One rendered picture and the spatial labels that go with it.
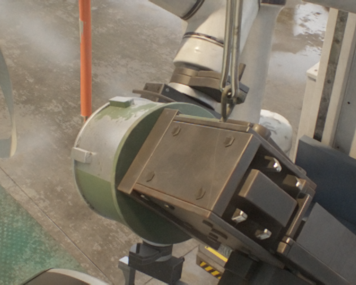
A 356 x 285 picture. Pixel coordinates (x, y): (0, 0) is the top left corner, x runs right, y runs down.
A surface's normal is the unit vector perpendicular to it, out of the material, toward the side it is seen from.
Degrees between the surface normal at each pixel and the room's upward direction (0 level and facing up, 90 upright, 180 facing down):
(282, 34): 0
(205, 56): 43
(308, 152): 90
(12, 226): 0
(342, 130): 90
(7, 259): 0
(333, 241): 65
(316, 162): 90
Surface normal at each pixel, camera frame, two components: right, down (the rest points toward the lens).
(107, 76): 0.00, -0.77
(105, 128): -0.64, -0.57
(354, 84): -0.66, 0.48
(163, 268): -0.53, 0.16
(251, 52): -0.18, 0.30
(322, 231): 0.56, 0.12
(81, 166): -0.83, 0.04
